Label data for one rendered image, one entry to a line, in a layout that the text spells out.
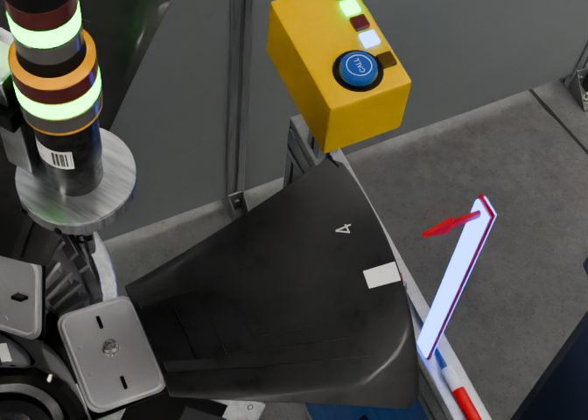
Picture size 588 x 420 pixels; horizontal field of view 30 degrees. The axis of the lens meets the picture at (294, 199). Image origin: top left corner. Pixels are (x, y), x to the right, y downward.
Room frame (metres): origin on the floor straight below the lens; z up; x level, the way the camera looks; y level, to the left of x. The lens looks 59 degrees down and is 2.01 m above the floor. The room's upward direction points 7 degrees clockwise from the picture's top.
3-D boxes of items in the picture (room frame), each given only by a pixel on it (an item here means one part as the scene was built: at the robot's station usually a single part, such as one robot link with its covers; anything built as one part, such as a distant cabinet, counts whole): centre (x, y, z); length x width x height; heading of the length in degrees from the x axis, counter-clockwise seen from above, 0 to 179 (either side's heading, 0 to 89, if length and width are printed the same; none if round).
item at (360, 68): (0.73, -0.05, 1.08); 0.04 x 0.04 x 0.02
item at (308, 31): (0.76, -0.03, 1.02); 0.16 x 0.10 x 0.11; 31
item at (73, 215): (0.33, 0.14, 1.50); 0.09 x 0.07 x 0.10; 66
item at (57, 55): (0.33, 0.13, 1.59); 0.03 x 0.03 x 0.01
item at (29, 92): (0.33, 0.13, 1.57); 0.04 x 0.04 x 0.01
